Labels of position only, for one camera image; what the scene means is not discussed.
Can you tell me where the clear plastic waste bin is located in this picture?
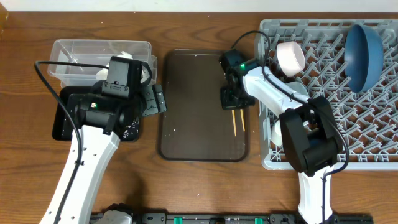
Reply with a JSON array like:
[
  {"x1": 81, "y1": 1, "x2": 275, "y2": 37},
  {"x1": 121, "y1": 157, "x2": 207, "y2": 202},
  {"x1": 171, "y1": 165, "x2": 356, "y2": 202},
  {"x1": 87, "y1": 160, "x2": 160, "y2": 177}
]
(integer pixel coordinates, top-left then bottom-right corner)
[{"x1": 47, "y1": 39, "x2": 157, "y2": 87}]

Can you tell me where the dark brown serving tray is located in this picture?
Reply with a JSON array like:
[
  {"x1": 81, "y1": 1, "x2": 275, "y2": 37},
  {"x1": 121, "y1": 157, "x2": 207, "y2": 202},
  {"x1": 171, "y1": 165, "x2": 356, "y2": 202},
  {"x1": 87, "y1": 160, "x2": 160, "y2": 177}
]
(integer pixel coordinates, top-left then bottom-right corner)
[{"x1": 157, "y1": 49, "x2": 249, "y2": 162}]

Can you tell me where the white cup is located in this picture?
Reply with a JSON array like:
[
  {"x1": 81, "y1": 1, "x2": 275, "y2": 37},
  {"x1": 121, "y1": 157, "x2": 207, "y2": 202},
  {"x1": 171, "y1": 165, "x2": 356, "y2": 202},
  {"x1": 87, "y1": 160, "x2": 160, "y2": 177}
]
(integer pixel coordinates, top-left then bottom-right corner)
[{"x1": 271, "y1": 120, "x2": 282, "y2": 147}]

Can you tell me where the black plastic tray bin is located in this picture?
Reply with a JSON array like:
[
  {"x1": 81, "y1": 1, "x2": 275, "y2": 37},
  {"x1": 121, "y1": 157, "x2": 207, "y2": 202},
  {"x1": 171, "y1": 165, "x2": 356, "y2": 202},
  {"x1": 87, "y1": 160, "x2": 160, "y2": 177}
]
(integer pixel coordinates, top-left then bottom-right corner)
[{"x1": 52, "y1": 86, "x2": 91, "y2": 141}]

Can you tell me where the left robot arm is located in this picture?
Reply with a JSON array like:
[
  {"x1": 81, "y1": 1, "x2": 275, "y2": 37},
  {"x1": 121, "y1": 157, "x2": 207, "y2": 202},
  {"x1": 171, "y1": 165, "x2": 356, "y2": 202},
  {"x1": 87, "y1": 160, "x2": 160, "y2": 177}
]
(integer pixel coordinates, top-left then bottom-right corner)
[{"x1": 34, "y1": 56, "x2": 167, "y2": 223}]

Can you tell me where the grey dishwasher rack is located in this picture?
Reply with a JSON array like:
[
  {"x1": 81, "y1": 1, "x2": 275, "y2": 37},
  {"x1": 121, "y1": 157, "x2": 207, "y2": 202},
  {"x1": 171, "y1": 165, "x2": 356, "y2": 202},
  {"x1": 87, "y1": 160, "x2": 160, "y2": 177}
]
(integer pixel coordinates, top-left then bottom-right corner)
[{"x1": 254, "y1": 19, "x2": 397, "y2": 171}]

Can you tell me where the white napkin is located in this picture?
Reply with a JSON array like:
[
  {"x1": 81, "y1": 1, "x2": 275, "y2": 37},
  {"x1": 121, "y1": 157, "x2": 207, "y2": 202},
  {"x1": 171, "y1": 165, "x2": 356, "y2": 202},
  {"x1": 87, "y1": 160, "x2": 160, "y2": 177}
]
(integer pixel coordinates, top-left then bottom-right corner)
[{"x1": 96, "y1": 51, "x2": 151, "y2": 83}]

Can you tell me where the wooden chopstick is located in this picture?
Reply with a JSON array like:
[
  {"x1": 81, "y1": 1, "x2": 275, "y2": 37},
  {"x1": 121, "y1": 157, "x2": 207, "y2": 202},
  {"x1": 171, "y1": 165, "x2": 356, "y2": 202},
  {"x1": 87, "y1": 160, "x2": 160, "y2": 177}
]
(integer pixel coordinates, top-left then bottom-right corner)
[
  {"x1": 231, "y1": 110, "x2": 237, "y2": 137},
  {"x1": 239, "y1": 108, "x2": 246, "y2": 132}
]

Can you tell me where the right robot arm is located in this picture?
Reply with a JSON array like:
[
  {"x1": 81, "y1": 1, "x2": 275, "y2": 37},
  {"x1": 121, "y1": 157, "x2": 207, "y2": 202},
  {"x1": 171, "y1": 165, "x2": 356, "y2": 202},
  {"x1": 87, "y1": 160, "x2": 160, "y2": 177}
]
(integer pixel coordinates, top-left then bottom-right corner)
[{"x1": 219, "y1": 48, "x2": 343, "y2": 223}]

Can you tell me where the light blue bowl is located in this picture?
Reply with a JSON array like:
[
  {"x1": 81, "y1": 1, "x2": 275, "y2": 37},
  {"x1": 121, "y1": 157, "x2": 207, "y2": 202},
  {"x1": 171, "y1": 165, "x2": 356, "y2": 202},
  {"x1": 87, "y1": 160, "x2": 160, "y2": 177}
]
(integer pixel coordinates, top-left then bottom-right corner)
[{"x1": 286, "y1": 81, "x2": 309, "y2": 96}]

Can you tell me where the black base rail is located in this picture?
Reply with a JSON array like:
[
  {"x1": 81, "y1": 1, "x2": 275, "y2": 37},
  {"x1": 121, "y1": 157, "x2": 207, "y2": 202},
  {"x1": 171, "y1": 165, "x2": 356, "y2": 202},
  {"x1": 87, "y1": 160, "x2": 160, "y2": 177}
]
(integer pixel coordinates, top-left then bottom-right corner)
[{"x1": 90, "y1": 203, "x2": 374, "y2": 224}]

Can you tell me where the pink bowl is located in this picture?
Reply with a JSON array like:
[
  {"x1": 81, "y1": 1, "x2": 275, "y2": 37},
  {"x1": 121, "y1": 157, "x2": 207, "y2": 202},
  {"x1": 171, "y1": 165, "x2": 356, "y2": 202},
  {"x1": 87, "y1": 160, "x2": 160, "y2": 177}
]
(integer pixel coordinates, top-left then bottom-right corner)
[{"x1": 276, "y1": 41, "x2": 305, "y2": 77}]

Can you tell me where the dark blue plate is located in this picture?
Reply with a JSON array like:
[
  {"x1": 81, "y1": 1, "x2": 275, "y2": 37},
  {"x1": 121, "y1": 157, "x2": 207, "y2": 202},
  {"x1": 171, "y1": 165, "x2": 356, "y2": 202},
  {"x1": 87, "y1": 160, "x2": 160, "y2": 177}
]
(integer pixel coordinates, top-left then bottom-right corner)
[{"x1": 344, "y1": 24, "x2": 384, "y2": 93}]

